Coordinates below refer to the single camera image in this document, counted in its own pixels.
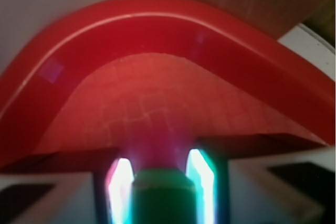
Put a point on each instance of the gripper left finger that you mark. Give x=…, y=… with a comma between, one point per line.
x=67, y=187

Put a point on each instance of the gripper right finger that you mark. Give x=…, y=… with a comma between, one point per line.
x=262, y=178

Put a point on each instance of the green rectangular block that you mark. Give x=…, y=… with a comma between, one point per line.
x=163, y=196

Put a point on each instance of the red plastic tray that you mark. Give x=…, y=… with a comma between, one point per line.
x=149, y=77

